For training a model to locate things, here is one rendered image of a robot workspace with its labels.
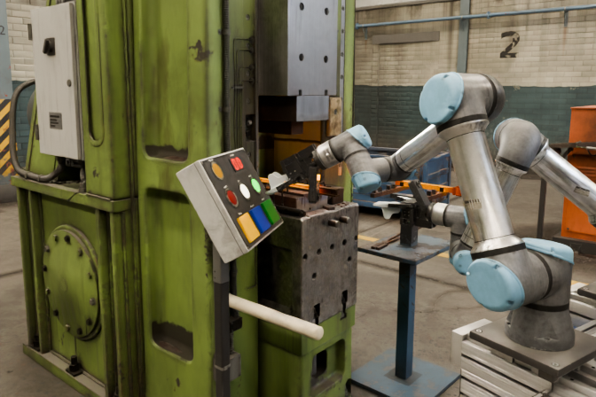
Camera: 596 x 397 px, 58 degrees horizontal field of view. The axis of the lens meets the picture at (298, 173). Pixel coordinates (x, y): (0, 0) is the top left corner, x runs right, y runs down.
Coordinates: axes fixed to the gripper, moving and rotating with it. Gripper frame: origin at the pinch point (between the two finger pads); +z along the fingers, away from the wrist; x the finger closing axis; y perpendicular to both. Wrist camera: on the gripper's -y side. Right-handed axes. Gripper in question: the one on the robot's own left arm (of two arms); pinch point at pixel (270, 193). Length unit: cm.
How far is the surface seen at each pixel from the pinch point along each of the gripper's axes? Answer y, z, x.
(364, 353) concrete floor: -101, 39, -110
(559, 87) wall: -82, -217, -767
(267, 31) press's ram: 52, -16, -35
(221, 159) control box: 15.9, 3.2, 13.4
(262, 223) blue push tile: -6.5, 2.5, 11.0
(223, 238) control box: -4.2, 7.7, 27.0
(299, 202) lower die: -8.9, 5.5, -37.0
